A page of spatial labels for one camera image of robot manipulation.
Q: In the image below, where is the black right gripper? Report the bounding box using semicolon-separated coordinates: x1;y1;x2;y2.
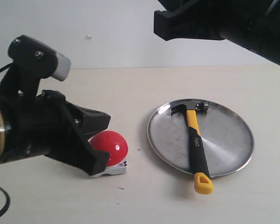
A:
154;0;268;41

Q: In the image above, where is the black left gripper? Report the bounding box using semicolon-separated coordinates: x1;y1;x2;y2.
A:
0;62;111;176

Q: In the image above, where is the yellow black claw hammer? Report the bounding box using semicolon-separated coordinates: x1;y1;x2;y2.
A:
171;101;214;195

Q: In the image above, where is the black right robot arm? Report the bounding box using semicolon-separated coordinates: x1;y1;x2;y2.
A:
73;0;280;68

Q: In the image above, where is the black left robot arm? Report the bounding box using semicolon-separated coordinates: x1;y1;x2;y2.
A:
0;63;110;176

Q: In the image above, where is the red dome push button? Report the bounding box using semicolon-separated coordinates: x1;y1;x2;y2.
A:
88;130;129;178

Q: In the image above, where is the round steel plate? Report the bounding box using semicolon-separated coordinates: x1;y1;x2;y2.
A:
147;98;255;178

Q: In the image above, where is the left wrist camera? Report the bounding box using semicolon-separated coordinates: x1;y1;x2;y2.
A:
8;35;71;81

